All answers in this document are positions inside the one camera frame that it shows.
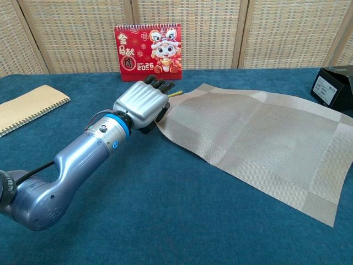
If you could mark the grey woven placemat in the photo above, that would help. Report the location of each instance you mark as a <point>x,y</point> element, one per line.
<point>262,143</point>

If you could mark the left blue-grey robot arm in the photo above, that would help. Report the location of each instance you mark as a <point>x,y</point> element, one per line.
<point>74,165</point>

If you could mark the blue felt table cover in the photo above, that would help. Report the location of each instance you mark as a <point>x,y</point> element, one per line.
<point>165,220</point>

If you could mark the yellow tape measure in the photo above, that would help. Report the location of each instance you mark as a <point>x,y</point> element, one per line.
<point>176,93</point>

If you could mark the black cardboard box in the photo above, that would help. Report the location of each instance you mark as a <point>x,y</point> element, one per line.
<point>335,88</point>

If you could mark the kraft spiral notebook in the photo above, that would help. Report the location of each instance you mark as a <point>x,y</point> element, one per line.
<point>30,107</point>

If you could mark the red desk calendar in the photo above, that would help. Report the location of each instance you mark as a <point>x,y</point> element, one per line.
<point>149,52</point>

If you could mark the woven bamboo folding screen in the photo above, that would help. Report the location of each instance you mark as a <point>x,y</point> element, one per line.
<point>82,33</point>

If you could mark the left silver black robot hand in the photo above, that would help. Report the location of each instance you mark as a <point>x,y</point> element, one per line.
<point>140,105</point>

